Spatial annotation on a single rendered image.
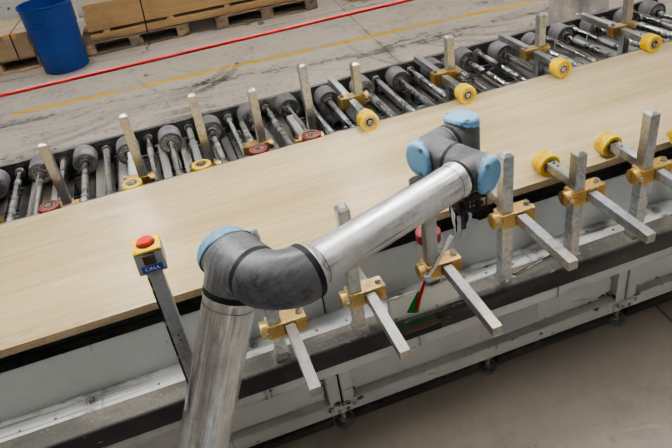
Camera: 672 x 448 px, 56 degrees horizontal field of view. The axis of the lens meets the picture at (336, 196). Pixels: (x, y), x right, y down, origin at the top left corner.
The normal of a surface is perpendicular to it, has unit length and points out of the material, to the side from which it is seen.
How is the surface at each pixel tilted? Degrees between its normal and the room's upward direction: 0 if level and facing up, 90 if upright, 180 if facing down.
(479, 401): 0
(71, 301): 0
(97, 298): 0
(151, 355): 90
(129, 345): 90
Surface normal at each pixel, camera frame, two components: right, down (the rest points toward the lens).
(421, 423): -0.13, -0.83
